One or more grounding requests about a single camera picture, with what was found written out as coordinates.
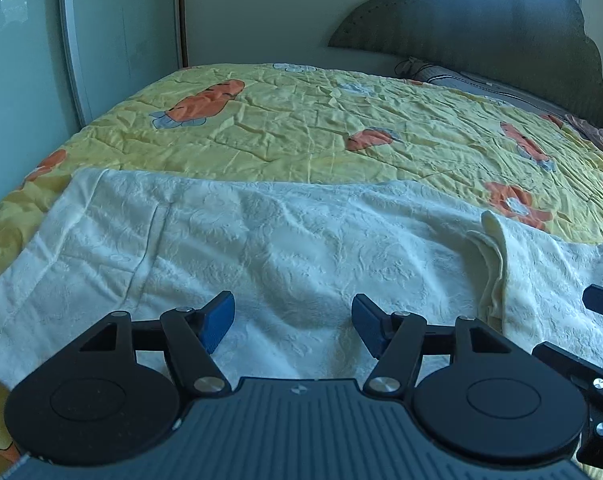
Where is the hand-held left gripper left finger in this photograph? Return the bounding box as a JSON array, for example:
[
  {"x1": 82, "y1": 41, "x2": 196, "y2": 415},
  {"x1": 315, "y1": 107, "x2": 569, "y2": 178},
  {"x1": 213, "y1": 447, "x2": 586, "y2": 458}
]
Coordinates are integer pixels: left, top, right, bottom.
[{"x1": 76, "y1": 291, "x2": 236, "y2": 399}]

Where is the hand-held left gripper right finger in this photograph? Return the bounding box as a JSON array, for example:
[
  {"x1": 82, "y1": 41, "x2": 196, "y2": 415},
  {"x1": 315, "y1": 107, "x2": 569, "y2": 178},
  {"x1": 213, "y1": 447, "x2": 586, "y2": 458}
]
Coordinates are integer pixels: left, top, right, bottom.
[{"x1": 351, "y1": 294, "x2": 513, "y2": 399}]

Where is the white textured towel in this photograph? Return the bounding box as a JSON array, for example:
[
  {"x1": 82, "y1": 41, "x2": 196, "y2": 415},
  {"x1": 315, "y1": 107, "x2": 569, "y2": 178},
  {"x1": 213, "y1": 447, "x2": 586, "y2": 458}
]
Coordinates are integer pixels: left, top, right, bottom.
[{"x1": 0, "y1": 167, "x2": 603, "y2": 392}]

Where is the pink cloth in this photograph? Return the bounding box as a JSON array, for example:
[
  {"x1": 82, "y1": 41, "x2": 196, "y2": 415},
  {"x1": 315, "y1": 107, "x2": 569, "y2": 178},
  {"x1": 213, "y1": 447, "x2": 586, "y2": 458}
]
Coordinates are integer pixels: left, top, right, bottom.
[{"x1": 563, "y1": 114, "x2": 603, "y2": 150}]

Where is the yellow carrot print blanket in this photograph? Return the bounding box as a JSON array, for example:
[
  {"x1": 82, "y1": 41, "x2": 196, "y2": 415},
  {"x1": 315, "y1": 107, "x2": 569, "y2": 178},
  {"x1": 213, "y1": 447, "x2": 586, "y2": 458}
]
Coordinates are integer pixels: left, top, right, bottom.
[{"x1": 0, "y1": 62, "x2": 603, "y2": 467}]

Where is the grey patterned pillow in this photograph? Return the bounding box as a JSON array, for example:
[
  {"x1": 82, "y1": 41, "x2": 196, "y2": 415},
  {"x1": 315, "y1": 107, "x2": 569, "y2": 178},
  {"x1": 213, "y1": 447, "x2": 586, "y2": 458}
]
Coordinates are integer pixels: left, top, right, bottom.
[{"x1": 394, "y1": 56, "x2": 582, "y2": 122}]

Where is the glass sliding wardrobe door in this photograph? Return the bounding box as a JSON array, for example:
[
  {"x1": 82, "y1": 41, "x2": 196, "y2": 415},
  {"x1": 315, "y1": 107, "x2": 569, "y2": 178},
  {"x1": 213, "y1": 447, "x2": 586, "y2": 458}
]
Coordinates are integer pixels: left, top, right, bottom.
[
  {"x1": 0, "y1": 0, "x2": 80, "y2": 223},
  {"x1": 59, "y1": 0, "x2": 183, "y2": 128}
]

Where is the dark green padded headboard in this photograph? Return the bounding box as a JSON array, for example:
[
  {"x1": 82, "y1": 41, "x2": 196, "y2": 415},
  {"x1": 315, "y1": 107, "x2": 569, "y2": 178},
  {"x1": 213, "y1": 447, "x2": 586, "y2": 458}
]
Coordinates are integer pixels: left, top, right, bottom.
[{"x1": 329, "y1": 0, "x2": 603, "y2": 134}]

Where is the brown wooden wardrobe trim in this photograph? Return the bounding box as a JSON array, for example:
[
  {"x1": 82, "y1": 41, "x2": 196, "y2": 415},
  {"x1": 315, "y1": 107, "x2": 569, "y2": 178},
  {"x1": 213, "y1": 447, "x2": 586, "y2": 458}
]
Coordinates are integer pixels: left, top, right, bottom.
[{"x1": 174, "y1": 0, "x2": 188, "y2": 70}]

